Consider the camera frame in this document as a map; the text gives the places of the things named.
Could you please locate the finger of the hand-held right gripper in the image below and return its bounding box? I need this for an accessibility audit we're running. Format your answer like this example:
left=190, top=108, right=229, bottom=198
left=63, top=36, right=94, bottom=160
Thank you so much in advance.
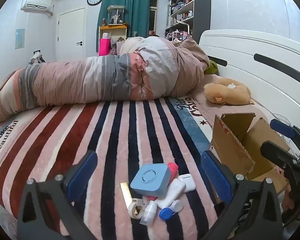
left=269, top=119, right=300, bottom=157
left=260, top=140, right=300, bottom=174

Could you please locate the striped plush blanket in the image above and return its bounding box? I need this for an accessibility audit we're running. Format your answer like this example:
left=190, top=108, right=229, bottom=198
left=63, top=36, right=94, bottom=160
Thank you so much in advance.
left=0, top=97, right=240, bottom=240

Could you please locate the person's right hand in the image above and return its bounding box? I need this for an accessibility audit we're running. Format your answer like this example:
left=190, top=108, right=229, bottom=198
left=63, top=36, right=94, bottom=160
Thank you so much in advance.
left=281, top=185, right=295, bottom=212

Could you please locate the green plush toy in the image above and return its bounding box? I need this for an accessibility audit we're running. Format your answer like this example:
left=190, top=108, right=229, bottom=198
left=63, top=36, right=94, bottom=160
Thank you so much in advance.
left=204, top=60, right=219, bottom=76

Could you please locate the white earbuds case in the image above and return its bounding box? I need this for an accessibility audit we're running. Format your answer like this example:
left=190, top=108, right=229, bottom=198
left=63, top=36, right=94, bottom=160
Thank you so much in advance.
left=177, top=174, right=196, bottom=193

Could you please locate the black bookshelf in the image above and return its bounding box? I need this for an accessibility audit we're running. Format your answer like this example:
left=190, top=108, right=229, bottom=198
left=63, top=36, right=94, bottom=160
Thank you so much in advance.
left=165, top=0, right=212, bottom=43

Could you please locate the white door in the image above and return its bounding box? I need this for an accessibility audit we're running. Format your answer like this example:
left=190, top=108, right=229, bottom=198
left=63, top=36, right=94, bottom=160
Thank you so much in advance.
left=58, top=8, right=87, bottom=62

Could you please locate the white squeeze tube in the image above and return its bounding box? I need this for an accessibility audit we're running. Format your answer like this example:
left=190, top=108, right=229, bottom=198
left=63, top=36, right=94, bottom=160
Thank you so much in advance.
left=156, top=178, right=187, bottom=209

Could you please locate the rolled pink grey duvet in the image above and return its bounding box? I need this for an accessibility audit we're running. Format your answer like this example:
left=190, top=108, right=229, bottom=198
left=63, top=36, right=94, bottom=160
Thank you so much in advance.
left=0, top=36, right=210, bottom=125

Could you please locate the green curtain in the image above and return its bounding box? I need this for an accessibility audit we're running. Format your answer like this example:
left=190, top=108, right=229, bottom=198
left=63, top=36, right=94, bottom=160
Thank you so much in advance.
left=97, top=0, right=151, bottom=39

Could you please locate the glass display case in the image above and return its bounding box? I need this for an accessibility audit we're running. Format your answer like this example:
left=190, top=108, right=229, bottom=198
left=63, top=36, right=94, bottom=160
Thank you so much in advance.
left=107, top=5, right=127, bottom=26

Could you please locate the blue wall poster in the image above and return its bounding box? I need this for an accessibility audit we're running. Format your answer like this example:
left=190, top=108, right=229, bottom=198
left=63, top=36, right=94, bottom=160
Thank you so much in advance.
left=15, top=29, right=26, bottom=49

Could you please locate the white air conditioner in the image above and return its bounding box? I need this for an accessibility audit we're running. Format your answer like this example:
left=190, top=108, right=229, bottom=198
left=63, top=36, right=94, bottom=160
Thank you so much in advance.
left=20, top=0, right=54, bottom=17

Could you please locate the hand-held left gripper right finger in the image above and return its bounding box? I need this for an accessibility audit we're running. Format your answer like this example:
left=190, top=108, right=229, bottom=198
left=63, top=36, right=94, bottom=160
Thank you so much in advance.
left=201, top=150, right=283, bottom=240

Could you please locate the brown plush toy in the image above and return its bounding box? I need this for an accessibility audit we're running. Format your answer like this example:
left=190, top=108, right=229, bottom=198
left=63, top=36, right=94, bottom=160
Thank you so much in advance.
left=204, top=77, right=254, bottom=106

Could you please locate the white tape roll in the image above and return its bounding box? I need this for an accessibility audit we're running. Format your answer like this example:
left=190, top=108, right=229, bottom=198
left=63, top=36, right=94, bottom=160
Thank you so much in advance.
left=128, top=198, right=144, bottom=219

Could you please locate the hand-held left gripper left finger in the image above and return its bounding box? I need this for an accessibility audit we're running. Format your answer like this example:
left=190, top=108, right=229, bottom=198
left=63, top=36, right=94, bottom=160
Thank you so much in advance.
left=16, top=150, right=98, bottom=240

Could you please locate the window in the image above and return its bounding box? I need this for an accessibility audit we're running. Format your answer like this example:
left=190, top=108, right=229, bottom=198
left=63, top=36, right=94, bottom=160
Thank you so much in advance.
left=149, top=0, right=160, bottom=32

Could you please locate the pink red tube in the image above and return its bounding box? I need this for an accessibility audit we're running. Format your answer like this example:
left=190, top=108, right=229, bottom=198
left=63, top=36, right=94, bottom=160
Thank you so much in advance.
left=167, top=162, right=179, bottom=180

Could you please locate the white bed headboard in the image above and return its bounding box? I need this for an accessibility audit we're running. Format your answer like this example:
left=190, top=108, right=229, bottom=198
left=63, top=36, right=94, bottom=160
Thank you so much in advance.
left=199, top=29, right=300, bottom=140

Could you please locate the blue square box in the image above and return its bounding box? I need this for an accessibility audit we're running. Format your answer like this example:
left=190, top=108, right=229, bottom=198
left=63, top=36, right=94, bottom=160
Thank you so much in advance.
left=130, top=164, right=171, bottom=197

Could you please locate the small white bottle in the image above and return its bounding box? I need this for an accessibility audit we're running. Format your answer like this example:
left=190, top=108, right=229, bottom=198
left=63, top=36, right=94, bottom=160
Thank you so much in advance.
left=139, top=201, right=158, bottom=227

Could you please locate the blue white contact lens case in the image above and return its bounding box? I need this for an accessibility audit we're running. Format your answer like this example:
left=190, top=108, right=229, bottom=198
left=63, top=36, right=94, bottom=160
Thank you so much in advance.
left=159, top=200, right=184, bottom=221

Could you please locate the yellow shelf unit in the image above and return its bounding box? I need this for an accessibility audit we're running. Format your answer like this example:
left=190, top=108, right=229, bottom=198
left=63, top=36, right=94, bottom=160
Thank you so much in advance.
left=98, top=24, right=128, bottom=53

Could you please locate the gold metal strip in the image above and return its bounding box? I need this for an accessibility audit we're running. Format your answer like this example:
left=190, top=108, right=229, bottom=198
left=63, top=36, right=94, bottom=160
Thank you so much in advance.
left=120, top=182, right=134, bottom=209

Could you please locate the brown cardboard box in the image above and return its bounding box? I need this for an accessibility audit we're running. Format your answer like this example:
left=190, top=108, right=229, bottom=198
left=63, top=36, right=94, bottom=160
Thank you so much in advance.
left=210, top=112, right=290, bottom=196

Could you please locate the pink bag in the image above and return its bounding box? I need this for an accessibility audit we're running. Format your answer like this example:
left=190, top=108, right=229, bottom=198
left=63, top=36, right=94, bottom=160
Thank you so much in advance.
left=98, top=38, right=112, bottom=57

